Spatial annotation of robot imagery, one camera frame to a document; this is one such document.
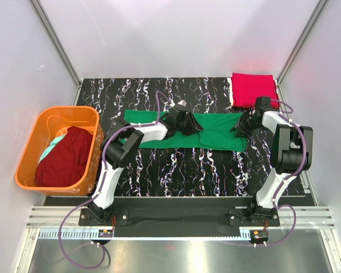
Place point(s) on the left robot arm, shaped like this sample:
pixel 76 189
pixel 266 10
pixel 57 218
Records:
pixel 122 143

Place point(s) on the folded red t shirt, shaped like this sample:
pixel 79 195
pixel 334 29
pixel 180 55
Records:
pixel 250 88

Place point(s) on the black marbled table mat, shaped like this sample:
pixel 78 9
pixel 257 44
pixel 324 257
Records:
pixel 179 172

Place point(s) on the mint green t shirt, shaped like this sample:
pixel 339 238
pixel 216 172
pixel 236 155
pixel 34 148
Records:
pixel 51 146

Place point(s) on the orange plastic bin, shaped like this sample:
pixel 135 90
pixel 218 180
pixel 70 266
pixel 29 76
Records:
pixel 51 123

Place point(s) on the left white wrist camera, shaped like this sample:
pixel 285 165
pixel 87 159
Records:
pixel 182 103

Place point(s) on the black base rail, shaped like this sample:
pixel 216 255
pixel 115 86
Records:
pixel 171 217

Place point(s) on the dark red t shirt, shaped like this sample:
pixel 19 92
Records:
pixel 66 163

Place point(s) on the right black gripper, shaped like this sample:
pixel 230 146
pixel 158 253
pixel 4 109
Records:
pixel 240 124

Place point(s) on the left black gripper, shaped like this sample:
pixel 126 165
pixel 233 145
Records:
pixel 194 127

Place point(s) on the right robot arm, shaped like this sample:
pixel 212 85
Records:
pixel 291 151

